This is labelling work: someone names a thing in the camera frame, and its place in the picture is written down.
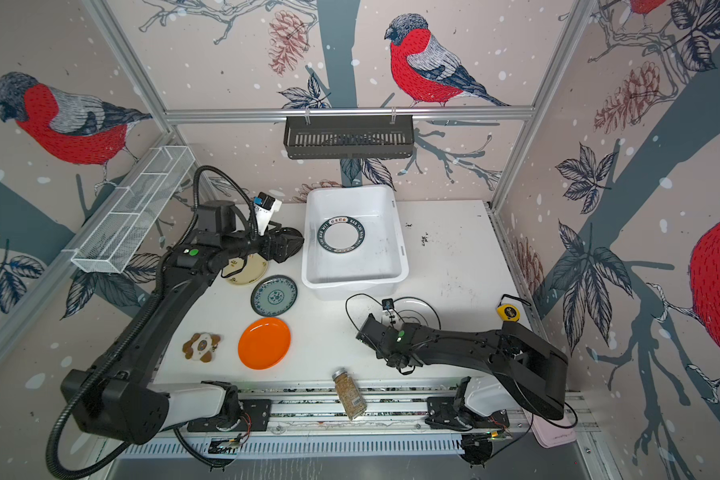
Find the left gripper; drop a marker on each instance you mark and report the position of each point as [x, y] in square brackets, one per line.
[281, 253]

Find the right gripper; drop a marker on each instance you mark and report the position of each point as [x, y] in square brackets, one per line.
[378, 352]

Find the white plate teal band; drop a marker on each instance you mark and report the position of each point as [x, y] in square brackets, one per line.
[341, 234]

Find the white plate green rim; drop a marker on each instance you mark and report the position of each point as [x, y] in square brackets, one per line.
[412, 309]

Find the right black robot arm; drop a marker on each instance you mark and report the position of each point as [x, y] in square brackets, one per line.
[532, 370]

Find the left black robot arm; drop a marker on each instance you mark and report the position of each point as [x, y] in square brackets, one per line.
[113, 398]

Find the white plastic bin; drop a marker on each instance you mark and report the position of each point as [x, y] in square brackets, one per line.
[377, 267]

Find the black plate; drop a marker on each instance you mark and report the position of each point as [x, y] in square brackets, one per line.
[288, 241]

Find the beige plate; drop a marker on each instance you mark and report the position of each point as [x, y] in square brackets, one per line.
[244, 272]

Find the teal patterned plate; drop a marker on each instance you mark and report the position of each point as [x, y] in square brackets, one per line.
[274, 296]

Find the glass spice jar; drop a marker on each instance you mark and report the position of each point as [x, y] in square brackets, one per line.
[349, 394]

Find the orange plate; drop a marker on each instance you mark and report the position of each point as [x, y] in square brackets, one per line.
[264, 343]

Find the yellow tape measure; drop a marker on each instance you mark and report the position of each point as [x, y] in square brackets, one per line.
[508, 312]

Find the brown white dog coaster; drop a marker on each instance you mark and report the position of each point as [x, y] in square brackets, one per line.
[201, 347]

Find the pink flat case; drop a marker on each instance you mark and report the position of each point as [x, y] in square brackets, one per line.
[547, 435]

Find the small circuit board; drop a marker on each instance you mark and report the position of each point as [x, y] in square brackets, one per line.
[225, 446]

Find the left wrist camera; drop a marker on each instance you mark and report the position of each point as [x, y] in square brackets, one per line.
[265, 206]

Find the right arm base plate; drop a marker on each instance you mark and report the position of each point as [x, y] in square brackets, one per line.
[450, 414]

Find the black hanging wall basket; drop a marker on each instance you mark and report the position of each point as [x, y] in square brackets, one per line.
[349, 137]

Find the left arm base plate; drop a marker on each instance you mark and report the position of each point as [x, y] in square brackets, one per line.
[249, 415]

